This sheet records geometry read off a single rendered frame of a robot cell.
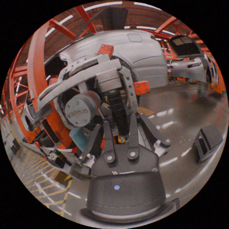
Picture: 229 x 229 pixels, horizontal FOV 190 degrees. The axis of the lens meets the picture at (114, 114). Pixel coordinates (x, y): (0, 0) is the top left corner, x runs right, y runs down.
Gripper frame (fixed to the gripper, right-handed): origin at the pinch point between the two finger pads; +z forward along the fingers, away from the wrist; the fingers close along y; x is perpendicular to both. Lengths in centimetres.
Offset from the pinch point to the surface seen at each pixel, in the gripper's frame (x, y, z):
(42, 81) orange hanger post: 37, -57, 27
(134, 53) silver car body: 38, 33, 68
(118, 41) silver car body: 60, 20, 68
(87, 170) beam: -70, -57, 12
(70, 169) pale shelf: -38, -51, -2
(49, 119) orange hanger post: 2, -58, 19
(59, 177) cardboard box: -72, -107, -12
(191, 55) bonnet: 91, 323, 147
